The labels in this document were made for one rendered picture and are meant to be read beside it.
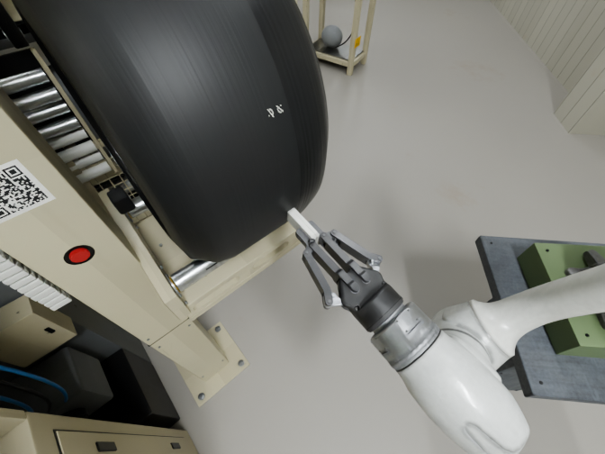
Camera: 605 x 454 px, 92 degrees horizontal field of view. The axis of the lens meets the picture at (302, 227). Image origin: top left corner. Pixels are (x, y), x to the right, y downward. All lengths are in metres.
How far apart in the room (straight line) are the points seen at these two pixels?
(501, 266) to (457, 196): 1.19
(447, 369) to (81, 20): 0.56
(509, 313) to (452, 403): 0.20
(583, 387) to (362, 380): 0.80
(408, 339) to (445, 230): 1.66
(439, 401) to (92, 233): 0.59
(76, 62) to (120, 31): 0.06
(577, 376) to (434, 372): 0.71
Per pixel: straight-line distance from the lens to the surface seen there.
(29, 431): 0.77
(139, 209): 0.90
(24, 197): 0.56
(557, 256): 1.18
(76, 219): 0.60
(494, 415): 0.48
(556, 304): 0.57
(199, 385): 1.58
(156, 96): 0.36
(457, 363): 0.46
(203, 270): 0.71
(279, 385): 1.53
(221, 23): 0.40
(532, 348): 1.09
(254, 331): 1.59
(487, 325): 0.58
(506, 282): 1.15
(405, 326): 0.45
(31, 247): 0.62
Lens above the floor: 1.51
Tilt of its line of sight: 54 degrees down
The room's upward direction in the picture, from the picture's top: straight up
